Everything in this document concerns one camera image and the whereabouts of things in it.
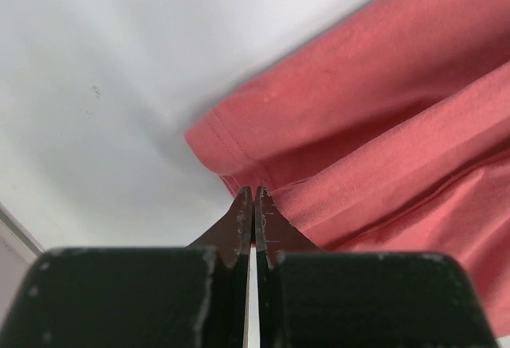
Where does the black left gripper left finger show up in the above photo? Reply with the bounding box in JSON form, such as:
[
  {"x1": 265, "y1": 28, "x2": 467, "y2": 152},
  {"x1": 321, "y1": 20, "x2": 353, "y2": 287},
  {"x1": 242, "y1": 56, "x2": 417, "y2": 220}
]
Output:
[{"x1": 1, "y1": 187, "x2": 253, "y2": 347}]

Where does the red t shirt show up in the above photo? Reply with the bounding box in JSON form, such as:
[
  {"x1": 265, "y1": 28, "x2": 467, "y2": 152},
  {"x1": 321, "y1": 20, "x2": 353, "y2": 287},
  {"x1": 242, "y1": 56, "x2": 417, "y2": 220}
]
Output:
[{"x1": 185, "y1": 0, "x2": 509, "y2": 337}]

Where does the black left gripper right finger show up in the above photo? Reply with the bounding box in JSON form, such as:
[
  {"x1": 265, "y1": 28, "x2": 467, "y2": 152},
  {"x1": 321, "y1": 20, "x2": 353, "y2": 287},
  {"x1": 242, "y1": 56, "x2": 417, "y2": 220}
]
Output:
[{"x1": 253, "y1": 187, "x2": 497, "y2": 347}]

